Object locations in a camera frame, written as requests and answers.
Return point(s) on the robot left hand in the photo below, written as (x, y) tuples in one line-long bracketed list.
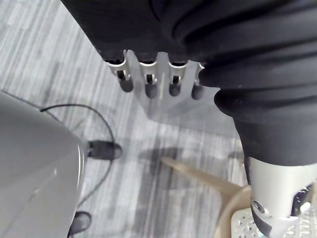
[(223, 37)]

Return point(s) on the beige wooden stool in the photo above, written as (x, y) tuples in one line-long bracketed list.
[(205, 177)]

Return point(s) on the dark robot foot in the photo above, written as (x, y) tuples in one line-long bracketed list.
[(104, 150), (80, 223)]

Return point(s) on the silver robot left leg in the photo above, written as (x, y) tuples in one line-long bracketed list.
[(37, 161)]

